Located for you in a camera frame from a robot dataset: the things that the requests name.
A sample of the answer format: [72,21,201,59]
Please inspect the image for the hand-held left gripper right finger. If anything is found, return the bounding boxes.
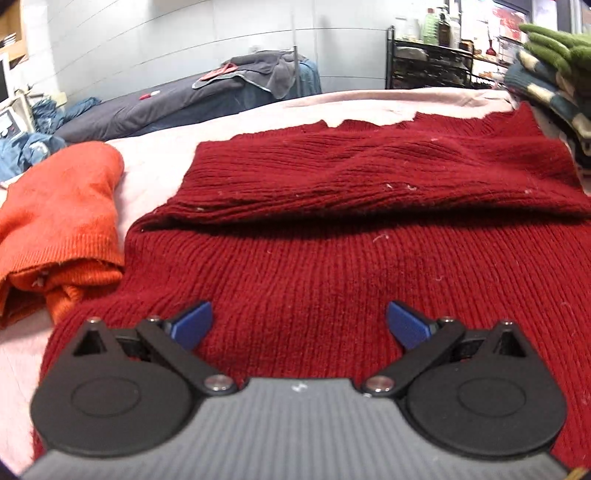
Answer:
[361,301,533,398]

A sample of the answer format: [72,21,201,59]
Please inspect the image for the white appliance with knobs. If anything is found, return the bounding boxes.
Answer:
[0,90,36,140]

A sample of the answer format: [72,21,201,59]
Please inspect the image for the pink dotted bed sheet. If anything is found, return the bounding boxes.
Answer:
[0,88,519,468]

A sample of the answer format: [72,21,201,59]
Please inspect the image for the wooden shelf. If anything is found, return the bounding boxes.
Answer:
[0,0,29,64]

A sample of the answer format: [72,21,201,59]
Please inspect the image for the dark red knit sweater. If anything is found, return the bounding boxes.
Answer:
[31,100,591,472]

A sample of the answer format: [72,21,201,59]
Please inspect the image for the green bottle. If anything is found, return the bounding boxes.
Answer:
[422,9,440,45]

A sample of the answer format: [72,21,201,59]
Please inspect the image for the dark grey mattress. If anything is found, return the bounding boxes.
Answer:
[53,52,324,142]

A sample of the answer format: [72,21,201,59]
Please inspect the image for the grey cloth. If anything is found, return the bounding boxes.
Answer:
[191,52,309,99]

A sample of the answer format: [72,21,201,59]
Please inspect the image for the blue crumpled cloth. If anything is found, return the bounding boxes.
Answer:
[0,131,70,184]
[30,97,103,136]

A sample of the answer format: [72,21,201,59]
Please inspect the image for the pink small garment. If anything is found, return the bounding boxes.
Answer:
[203,62,241,82]

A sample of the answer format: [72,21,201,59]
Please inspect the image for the computer monitor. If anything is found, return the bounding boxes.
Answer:
[0,51,12,105]

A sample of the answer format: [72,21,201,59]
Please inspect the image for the orange knit sweater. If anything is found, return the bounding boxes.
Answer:
[0,141,126,329]

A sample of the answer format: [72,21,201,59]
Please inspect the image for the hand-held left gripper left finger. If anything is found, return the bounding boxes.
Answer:
[69,301,238,398]

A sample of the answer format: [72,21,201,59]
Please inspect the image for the black metal rack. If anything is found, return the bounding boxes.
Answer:
[385,25,509,91]

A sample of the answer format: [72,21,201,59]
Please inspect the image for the green knit garment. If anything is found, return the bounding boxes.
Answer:
[519,23,591,86]

